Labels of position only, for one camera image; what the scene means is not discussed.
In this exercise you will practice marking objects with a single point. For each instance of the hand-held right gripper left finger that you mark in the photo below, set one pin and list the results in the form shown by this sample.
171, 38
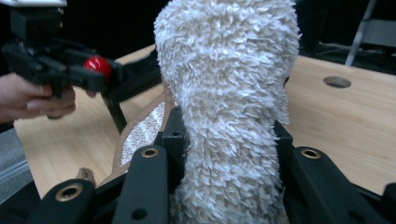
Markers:
176, 140

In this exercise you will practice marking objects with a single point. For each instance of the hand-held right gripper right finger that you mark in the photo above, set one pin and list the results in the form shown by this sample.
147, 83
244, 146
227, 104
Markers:
285, 143

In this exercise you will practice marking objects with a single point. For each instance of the beige fluffy cloth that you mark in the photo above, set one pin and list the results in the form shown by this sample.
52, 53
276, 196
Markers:
227, 93

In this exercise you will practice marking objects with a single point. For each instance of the round grey table grommet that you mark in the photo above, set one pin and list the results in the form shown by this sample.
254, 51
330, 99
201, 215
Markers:
337, 81

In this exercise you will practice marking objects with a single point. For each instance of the white metal stand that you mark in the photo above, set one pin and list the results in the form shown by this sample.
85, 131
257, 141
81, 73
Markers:
378, 32

